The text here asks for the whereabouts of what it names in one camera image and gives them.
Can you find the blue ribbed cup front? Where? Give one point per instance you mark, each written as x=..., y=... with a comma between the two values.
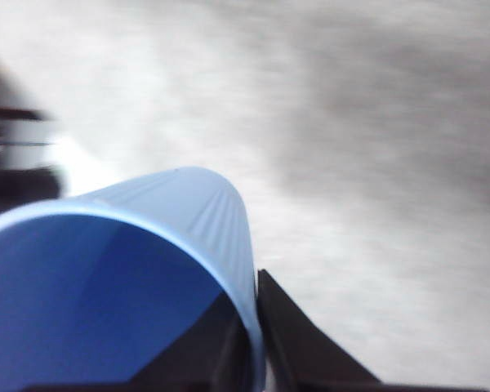
x=95, y=289

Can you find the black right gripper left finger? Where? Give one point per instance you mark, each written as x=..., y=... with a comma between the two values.
x=210, y=355

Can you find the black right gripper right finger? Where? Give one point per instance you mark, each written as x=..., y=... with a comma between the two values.
x=304, y=358

